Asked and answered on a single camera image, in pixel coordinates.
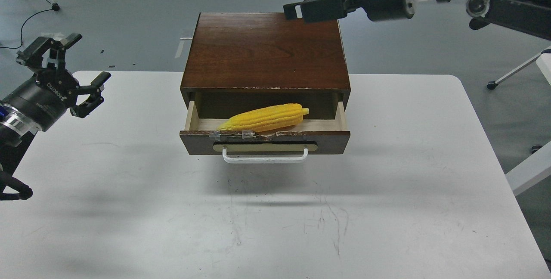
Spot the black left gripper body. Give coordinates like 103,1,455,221
1,77,80,132

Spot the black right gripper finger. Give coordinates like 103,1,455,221
283,0,360,23

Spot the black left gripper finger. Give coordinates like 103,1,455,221
69,71,111,118
16,33,83,82

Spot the wooden drawer with white handle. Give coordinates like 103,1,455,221
180,101,350,164

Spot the yellow plastic corn cob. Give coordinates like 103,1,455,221
217,104,310,132

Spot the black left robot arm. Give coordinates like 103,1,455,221
0,33,111,201

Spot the dark wooden drawer cabinet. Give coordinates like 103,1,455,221
180,12,351,105

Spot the white wheeled stand leg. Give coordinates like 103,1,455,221
486,46,551,90

